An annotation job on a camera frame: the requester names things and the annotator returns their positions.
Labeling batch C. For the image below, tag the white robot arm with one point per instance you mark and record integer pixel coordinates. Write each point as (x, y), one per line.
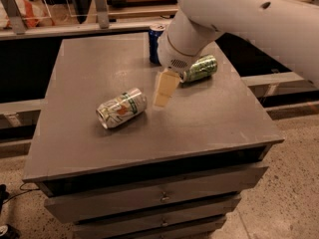
(285, 30)

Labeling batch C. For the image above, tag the white 7up can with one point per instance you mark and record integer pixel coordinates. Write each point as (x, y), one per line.
(122, 108)

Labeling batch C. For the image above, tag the can on floor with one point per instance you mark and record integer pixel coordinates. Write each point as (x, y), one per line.
(8, 232)

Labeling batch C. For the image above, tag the grey metal rail frame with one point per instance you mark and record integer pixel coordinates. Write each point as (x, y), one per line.
(88, 17)

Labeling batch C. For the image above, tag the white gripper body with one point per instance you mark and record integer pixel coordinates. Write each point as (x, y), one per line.
(171, 58)

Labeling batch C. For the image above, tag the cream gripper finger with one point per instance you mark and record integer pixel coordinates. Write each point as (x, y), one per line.
(166, 83)

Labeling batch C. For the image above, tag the orange white bag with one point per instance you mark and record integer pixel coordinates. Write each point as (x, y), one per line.
(33, 15)

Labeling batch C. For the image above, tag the green soda can lying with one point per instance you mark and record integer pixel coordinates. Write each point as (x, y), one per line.
(204, 67)

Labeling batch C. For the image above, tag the blue pepsi can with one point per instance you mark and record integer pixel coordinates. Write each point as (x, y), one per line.
(155, 31)

